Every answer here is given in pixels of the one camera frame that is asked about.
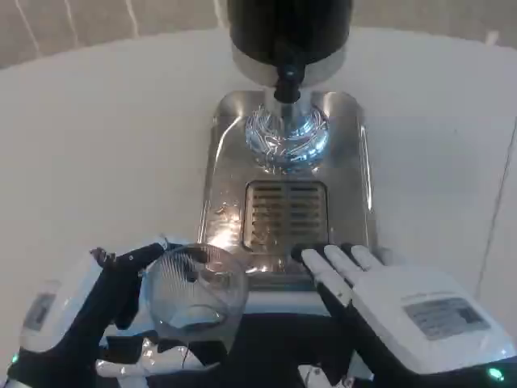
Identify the black and steel drink dispenser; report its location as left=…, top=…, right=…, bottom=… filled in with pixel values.
left=225, top=0, right=351, bottom=102

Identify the clear ribbed glass cup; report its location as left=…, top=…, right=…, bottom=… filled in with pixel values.
left=146, top=242, right=250, bottom=353

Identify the steel drip tray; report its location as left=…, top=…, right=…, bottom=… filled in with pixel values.
left=199, top=90, right=383, bottom=293

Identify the black dispenser tap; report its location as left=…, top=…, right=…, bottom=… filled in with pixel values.
left=273, top=54, right=302, bottom=103

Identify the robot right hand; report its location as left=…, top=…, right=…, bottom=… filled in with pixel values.
left=290, top=242, right=517, bottom=388

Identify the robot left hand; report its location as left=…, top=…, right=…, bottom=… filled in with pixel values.
left=7, top=238, right=228, bottom=388

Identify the black robot torso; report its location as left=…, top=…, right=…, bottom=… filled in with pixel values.
left=95, top=291, right=357, bottom=388

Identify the steel drip tray grid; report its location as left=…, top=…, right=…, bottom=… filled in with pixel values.
left=242, top=179, right=330, bottom=254

